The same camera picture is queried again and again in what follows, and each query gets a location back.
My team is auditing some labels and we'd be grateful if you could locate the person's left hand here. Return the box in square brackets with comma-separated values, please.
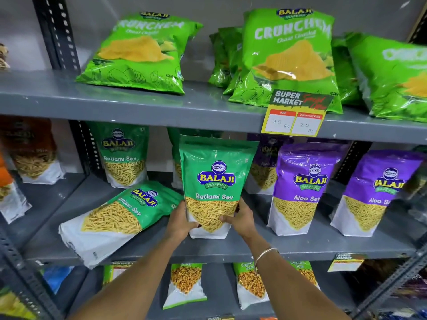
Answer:
[164, 200, 200, 244]

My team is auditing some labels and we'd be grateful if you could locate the person's right hand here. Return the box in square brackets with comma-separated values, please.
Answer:
[218, 196, 258, 244]

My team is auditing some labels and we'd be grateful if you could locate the person's left forearm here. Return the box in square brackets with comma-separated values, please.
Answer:
[68, 236, 182, 320]

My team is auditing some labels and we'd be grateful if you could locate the person's right forearm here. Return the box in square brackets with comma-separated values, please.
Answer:
[245, 235, 351, 320]

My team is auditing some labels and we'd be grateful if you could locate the green Crunchem bag right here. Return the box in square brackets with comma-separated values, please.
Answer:
[333, 1, 427, 184]

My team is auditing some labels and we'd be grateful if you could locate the grey perforated shelf upright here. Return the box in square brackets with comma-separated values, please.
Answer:
[0, 226, 64, 320]
[350, 243, 427, 320]

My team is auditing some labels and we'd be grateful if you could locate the brown sev packet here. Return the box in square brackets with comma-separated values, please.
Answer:
[0, 116, 66, 186]

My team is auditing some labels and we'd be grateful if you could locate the black perforated shelf upright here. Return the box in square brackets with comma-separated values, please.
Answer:
[32, 0, 105, 179]

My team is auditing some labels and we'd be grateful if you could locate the silver bangle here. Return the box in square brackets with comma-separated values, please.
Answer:
[253, 247, 279, 272]

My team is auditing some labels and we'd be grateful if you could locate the yellow price tag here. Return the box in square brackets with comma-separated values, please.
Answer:
[327, 252, 368, 273]
[261, 88, 334, 137]
[109, 261, 136, 283]

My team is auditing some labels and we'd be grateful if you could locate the blue package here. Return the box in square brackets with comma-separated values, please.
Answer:
[40, 265, 75, 296]

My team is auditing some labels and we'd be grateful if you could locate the row of light green chip bags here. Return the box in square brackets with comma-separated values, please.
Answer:
[76, 8, 427, 123]

